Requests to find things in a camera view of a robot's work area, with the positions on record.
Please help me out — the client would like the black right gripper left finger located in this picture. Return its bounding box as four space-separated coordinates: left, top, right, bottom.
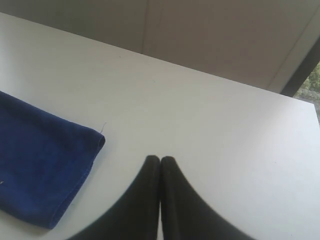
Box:
70 155 160 240

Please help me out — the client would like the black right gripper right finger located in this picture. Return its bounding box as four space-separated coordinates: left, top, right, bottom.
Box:
160 156 252 240

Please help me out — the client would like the blue towel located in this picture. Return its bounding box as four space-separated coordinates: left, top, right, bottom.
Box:
0 92 105 229

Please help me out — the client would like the dark window frame pillar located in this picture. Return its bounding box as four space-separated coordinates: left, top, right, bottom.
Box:
280 38 320 97

